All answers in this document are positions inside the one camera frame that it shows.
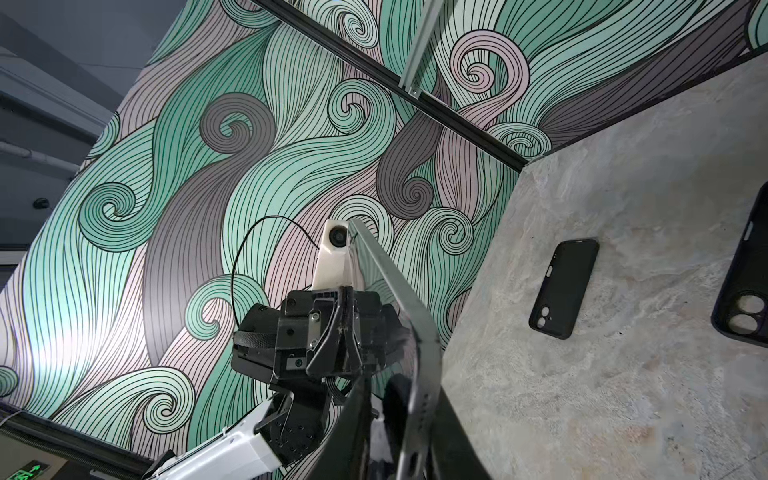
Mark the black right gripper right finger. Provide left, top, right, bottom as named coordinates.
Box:
left=383, top=371, right=493, bottom=480

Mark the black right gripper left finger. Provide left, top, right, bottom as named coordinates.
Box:
left=308, top=376, right=372, bottom=480

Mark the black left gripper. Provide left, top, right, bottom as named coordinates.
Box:
left=231, top=286, right=398, bottom=384

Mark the black phone ribbed back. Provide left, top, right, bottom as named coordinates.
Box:
left=349, top=220, right=442, bottom=479

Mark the black phone case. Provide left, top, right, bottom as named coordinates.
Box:
left=711, top=183, right=767, bottom=348
left=529, top=238, right=599, bottom=340

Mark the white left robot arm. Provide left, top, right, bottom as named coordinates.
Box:
left=145, top=286, right=408, bottom=479

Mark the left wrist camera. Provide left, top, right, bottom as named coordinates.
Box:
left=311, top=220, right=363, bottom=291

